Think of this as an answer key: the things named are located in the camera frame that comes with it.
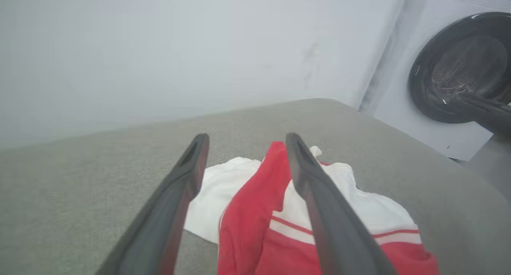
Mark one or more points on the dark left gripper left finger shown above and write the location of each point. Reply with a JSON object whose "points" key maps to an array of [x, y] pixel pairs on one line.
{"points": [[159, 227]]}

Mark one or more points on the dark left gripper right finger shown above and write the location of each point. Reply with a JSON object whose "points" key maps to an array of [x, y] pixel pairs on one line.
{"points": [[335, 227]]}

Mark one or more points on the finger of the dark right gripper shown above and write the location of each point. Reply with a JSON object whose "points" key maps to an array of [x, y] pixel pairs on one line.
{"points": [[491, 119], [491, 104]]}

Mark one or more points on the red white basketball jersey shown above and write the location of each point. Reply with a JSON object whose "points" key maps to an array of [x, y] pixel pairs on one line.
{"points": [[247, 227]]}

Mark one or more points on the black round washing machine door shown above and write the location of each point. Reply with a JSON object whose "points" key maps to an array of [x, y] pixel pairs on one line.
{"points": [[417, 79]]}

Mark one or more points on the white washing machine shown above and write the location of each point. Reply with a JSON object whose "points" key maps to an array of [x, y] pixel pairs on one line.
{"points": [[399, 87]]}

